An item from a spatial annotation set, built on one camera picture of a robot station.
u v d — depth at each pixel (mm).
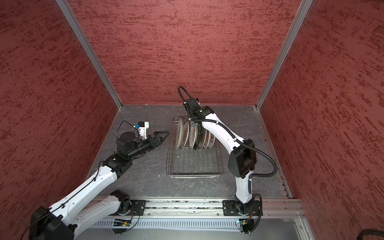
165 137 683
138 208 744
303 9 715
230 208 741
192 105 658
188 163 878
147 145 664
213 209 756
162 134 684
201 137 859
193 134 947
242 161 487
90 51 878
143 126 693
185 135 1248
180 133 811
